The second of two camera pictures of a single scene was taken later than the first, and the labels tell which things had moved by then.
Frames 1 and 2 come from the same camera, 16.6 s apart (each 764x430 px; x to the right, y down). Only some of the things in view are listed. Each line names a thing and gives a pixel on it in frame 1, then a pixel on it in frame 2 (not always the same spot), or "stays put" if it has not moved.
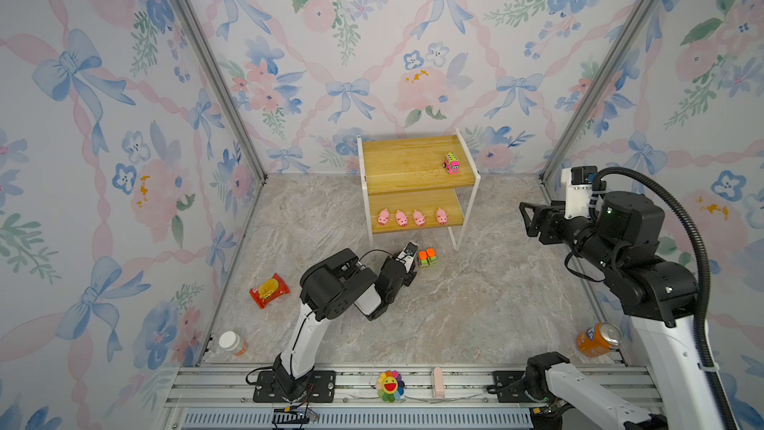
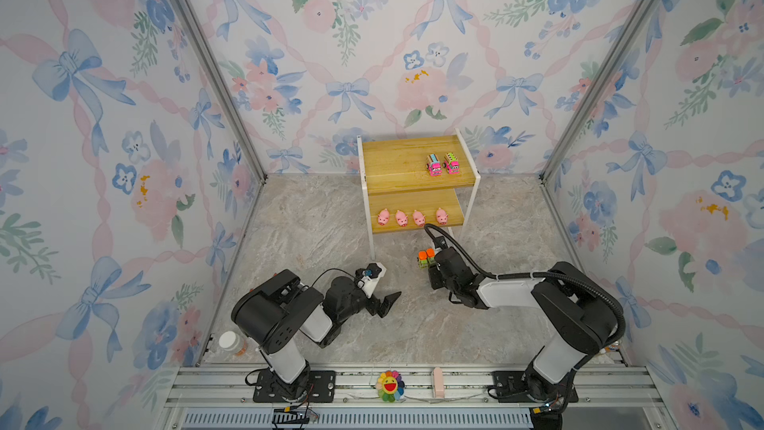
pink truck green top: [451, 163] stays put
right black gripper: [553, 216] → [433, 274]
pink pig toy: [401, 218] stays put
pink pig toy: [383, 217] stays put
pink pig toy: [442, 216] stays put
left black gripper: [409, 279] → [373, 308]
